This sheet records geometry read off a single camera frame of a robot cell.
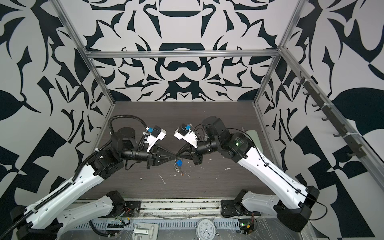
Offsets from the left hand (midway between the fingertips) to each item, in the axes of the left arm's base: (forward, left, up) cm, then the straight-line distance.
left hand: (176, 155), depth 58 cm
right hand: (0, -1, 0) cm, 1 cm away
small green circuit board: (-21, -31, -33) cm, 50 cm away
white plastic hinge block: (-22, +15, -30) cm, 40 cm away
